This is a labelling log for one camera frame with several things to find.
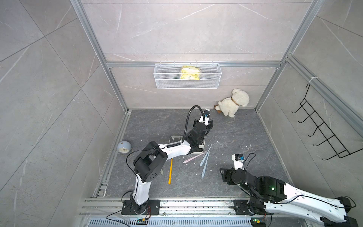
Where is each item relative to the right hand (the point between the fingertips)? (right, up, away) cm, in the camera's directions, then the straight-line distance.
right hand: (225, 171), depth 74 cm
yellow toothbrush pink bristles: (-30, -9, +9) cm, 33 cm away
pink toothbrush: (-16, +2, +19) cm, 25 cm away
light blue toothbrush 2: (-8, -2, +14) cm, 17 cm away
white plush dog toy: (+14, +39, +36) cm, 55 cm away
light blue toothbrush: (-9, +2, +17) cm, 19 cm away
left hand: (-8, +32, +10) cm, 34 cm away
